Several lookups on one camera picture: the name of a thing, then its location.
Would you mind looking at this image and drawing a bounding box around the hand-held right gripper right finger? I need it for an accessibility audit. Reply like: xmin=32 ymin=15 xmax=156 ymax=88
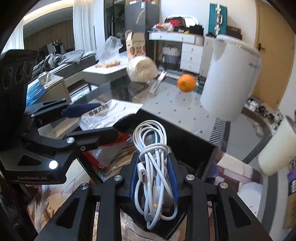
xmin=167 ymin=152 xmax=274 ymax=241

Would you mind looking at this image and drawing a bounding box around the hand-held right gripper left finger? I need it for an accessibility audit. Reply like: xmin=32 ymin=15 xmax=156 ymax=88
xmin=33 ymin=152 xmax=142 ymax=241

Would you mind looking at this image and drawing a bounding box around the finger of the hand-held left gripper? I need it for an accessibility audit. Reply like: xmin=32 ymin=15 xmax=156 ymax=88
xmin=37 ymin=126 xmax=121 ymax=154
xmin=23 ymin=98 xmax=102 ymax=119

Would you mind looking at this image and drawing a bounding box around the clear red-edged zip bag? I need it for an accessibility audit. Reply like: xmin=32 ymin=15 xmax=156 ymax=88
xmin=88 ymin=131 xmax=131 ymax=170

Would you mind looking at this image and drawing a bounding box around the black cardboard box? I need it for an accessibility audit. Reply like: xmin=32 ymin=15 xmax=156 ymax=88
xmin=79 ymin=108 xmax=218 ymax=240

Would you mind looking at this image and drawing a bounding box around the white charging cable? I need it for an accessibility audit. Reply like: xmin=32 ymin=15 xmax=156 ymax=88
xmin=133 ymin=120 xmax=179 ymax=230

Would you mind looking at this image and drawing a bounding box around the blue pack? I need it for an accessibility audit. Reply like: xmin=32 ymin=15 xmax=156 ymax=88
xmin=26 ymin=82 xmax=46 ymax=107

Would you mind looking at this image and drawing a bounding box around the printed paper booklet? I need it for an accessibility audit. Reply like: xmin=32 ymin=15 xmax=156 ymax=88
xmin=80 ymin=99 xmax=144 ymax=131

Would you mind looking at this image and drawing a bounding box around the white bedside table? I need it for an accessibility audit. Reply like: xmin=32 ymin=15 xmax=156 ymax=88
xmin=26 ymin=74 xmax=72 ymax=110

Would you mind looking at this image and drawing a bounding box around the grey side table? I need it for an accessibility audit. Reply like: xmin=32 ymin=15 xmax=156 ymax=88
xmin=82 ymin=65 xmax=130 ymax=91

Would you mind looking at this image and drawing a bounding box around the bed with grey bedding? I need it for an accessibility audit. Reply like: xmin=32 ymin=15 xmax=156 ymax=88
xmin=32 ymin=49 xmax=98 ymax=80

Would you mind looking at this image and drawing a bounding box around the clear printed plastic bag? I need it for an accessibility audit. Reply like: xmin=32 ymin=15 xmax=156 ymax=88
xmin=120 ymin=209 xmax=186 ymax=241

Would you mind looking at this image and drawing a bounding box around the clear bag of small oranges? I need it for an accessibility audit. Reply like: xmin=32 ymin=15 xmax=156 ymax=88
xmin=95 ymin=36 xmax=127 ymax=69

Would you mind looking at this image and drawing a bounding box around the brown curtain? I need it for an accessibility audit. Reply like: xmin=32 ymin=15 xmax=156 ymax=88
xmin=23 ymin=20 xmax=75 ymax=54

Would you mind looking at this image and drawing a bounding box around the white wrapped round bundle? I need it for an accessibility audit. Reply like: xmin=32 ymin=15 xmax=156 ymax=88
xmin=126 ymin=56 xmax=158 ymax=83

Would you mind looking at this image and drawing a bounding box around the white curtain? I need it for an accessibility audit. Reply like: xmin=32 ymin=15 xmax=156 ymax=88
xmin=73 ymin=4 xmax=105 ymax=54

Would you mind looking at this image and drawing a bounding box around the silver flat tool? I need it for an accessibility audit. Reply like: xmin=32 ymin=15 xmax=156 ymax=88
xmin=149 ymin=71 xmax=167 ymax=94

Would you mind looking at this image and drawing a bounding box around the printed desk mat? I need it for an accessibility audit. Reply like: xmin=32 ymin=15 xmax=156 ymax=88
xmin=23 ymin=130 xmax=264 ymax=241

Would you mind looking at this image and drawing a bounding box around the orange print fruit carton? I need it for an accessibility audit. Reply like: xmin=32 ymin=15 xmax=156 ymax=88
xmin=125 ymin=30 xmax=147 ymax=62

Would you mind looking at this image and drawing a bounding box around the orange fruit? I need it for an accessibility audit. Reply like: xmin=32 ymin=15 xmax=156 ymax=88
xmin=177 ymin=74 xmax=197 ymax=93

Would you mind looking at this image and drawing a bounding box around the white cylindrical bin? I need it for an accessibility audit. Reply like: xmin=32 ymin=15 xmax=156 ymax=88
xmin=258 ymin=115 xmax=296 ymax=176

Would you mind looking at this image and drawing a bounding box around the tall white trash can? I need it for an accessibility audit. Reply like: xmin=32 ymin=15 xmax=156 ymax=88
xmin=200 ymin=35 xmax=262 ymax=121

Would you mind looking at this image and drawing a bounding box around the plastic bag of snacks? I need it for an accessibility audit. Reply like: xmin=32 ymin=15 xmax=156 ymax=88
xmin=152 ymin=23 xmax=174 ymax=32

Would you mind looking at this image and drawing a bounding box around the purple bag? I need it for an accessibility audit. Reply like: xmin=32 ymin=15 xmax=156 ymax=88
xmin=287 ymin=162 xmax=296 ymax=196

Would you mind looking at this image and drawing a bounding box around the open cardboard box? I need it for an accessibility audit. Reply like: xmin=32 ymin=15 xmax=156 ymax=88
xmin=283 ymin=195 xmax=296 ymax=229

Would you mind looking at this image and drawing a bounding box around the white drawer dresser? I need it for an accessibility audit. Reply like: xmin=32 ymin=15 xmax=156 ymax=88
xmin=148 ymin=31 xmax=205 ymax=75

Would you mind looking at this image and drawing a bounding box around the smooth silver suitcase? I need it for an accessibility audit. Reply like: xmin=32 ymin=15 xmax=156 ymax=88
xmin=201 ymin=37 xmax=217 ymax=77

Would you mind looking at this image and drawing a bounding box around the red black shoebox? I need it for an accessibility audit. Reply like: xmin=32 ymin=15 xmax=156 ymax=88
xmin=164 ymin=17 xmax=186 ymax=26

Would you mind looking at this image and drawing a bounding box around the black bag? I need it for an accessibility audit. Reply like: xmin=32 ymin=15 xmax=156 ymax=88
xmin=189 ymin=24 xmax=204 ymax=37

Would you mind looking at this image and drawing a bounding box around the wooden door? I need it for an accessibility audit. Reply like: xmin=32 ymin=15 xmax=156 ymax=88
xmin=252 ymin=0 xmax=296 ymax=110

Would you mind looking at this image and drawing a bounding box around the stack of black boxes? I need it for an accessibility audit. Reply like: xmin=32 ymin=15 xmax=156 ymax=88
xmin=227 ymin=25 xmax=244 ymax=36

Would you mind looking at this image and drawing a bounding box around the teal suitcase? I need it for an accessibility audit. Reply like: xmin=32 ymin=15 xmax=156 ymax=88
xmin=208 ymin=3 xmax=228 ymax=36

